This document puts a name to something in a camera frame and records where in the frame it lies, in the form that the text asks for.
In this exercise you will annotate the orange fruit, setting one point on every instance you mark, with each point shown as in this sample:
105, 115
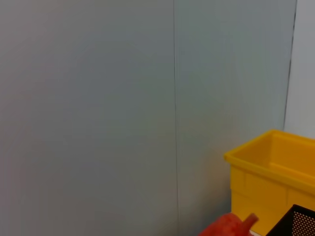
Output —
224, 226

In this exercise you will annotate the black mesh pen holder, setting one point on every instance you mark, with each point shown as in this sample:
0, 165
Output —
297, 223

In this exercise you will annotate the yellow plastic bin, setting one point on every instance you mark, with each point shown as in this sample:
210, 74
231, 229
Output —
258, 186

